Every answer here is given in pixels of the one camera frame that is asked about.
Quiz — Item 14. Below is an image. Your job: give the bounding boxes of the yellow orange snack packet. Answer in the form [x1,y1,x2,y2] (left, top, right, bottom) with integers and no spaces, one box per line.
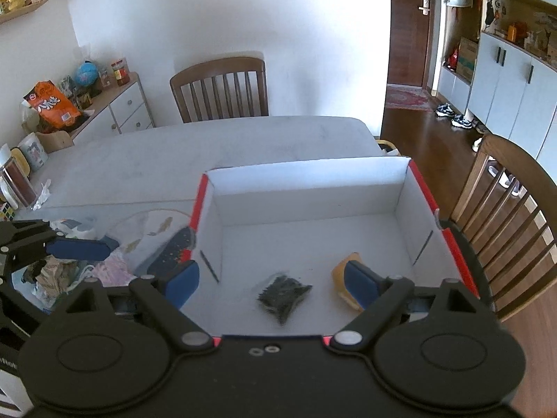
[331,252,363,312]

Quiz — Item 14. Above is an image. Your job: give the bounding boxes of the pink patterned packet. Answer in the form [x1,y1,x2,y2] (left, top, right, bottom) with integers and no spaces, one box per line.
[92,252,136,287]

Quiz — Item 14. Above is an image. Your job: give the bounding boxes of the rubiks cube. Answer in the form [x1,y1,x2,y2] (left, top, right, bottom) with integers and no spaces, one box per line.
[0,202,15,222]

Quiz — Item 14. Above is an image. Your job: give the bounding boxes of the crumpled white tissue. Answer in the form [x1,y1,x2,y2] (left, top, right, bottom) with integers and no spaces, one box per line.
[31,179,51,210]

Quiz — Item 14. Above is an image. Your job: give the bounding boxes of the glass jar brown contents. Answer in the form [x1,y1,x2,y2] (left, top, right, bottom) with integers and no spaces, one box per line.
[1,157,38,209]

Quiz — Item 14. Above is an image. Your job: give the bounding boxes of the dark green snack packet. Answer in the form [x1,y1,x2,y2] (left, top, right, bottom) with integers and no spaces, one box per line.
[257,274,313,326]

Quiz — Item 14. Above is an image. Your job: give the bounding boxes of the white mug with picture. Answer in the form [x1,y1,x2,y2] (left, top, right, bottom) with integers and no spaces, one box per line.
[18,133,48,172]

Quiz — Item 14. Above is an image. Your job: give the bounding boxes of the red white cardboard box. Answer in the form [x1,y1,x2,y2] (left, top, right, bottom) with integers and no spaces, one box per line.
[182,157,473,336]

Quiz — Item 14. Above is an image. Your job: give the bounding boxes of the orange snack bag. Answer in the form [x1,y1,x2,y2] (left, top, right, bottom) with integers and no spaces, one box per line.
[24,80,84,131]

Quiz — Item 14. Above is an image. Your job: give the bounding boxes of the white drawer sideboard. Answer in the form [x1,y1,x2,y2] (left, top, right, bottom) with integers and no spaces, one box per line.
[71,72,155,145]

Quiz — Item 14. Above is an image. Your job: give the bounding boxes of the wooden chair right side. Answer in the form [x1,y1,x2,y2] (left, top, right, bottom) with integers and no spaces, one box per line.
[444,135,556,321]

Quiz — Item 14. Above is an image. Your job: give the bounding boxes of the blue globe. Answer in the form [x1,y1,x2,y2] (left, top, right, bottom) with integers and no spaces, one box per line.
[73,61,98,88]

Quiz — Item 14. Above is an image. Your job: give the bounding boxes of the red lid jar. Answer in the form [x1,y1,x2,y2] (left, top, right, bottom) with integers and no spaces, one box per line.
[110,57,130,86]

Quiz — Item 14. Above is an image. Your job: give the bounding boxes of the red patterned door mat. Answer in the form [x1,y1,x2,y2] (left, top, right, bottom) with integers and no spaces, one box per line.
[385,84,433,111]

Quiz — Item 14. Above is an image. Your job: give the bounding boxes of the pair of sneakers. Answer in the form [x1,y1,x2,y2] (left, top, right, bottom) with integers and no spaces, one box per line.
[435,103,476,130]

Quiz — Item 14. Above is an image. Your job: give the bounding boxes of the wooden chair behind table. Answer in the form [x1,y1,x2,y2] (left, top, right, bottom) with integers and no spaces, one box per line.
[170,56,270,124]

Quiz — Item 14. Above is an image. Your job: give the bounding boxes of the brown wooden door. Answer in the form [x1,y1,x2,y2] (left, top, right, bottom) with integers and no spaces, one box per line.
[387,0,432,88]

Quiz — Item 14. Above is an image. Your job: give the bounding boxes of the white wall cabinet unit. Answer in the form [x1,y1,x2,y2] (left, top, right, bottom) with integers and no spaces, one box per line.
[436,0,556,176]

